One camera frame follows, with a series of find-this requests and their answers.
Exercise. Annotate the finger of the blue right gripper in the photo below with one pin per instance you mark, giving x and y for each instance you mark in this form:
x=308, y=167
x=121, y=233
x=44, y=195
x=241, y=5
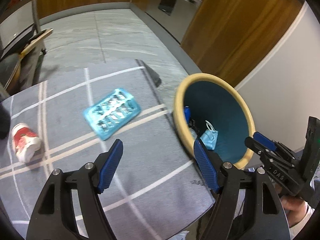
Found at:
x=263, y=140

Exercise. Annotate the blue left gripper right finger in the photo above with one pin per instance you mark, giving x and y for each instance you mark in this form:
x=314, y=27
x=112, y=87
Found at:
x=207, y=169

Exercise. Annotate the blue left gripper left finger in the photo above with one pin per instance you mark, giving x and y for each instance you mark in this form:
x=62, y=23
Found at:
x=107, y=164

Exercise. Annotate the light blue face mask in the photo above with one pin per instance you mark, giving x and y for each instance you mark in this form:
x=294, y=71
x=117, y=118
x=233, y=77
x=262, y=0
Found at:
x=209, y=137

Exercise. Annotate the white blue wrapper packet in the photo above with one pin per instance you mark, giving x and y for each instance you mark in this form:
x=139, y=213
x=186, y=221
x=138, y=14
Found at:
x=187, y=115

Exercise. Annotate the teal trash bin yellow rim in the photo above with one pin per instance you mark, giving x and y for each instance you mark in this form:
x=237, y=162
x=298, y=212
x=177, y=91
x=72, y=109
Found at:
x=211, y=99

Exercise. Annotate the wooden kitchen cabinets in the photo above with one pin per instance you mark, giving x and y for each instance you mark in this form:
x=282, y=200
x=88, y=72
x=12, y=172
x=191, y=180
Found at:
x=225, y=38

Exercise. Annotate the person's right hand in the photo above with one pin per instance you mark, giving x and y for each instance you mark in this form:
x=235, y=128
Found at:
x=298, y=211

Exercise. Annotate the teal blister pack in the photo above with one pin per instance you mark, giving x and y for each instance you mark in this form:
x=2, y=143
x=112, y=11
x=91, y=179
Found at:
x=112, y=113

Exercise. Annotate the grey checked table cloth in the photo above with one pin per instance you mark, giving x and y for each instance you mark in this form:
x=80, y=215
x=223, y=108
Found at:
x=156, y=192

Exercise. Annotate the crushed red paper cup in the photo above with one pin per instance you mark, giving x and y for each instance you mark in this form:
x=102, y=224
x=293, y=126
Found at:
x=25, y=142

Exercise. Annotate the black mug white inside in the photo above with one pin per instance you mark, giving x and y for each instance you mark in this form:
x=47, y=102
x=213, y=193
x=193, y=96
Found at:
x=5, y=120

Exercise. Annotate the stainless steel oven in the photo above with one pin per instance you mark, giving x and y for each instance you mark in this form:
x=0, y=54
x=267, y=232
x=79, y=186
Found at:
x=174, y=16

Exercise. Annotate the steel shelving rack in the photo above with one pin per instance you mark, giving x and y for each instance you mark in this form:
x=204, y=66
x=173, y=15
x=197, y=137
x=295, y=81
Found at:
x=17, y=21

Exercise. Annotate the wooden handled frying pan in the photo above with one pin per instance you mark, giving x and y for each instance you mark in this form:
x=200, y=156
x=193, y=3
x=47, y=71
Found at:
x=11, y=65

